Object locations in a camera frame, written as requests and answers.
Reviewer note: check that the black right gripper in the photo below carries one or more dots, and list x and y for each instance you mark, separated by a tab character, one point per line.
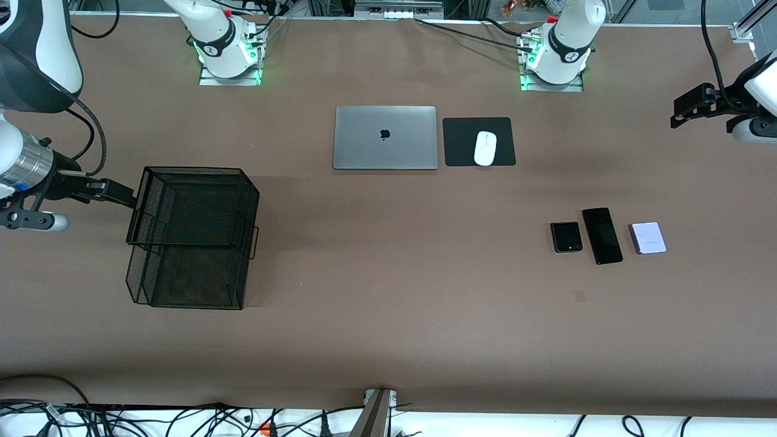
62	179

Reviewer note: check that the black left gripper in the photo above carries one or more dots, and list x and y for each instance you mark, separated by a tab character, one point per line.
724	101

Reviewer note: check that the lilac white phone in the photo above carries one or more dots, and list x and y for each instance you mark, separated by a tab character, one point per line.
648	238

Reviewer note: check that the long black smartphone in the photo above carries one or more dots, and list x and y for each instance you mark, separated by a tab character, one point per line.
602	237

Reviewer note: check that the small black flip phone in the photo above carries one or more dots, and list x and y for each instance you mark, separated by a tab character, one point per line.
566	238

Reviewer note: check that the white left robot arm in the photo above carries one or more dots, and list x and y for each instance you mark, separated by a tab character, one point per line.
567	42

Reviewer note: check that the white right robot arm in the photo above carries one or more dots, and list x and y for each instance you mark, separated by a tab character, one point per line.
54	54

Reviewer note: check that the aluminium corner profile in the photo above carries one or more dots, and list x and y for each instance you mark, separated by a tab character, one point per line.
742	31

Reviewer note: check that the white computer mouse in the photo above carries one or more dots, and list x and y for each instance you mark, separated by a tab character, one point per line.
485	149

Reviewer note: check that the black mouse pad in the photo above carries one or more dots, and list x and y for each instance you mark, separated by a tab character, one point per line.
458	142

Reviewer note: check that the grey closed laptop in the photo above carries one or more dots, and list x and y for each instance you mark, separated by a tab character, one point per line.
364	145

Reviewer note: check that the grey white power strip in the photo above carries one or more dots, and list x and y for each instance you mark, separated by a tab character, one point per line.
397	13

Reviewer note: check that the black right camera mount bracket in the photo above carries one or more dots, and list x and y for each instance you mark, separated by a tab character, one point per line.
24	220

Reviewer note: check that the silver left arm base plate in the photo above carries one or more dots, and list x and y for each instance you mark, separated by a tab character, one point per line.
552	88

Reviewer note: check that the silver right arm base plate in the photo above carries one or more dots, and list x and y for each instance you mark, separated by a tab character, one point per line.
230	82

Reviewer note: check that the aluminium frame post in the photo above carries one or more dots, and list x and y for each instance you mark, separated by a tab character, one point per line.
373	419

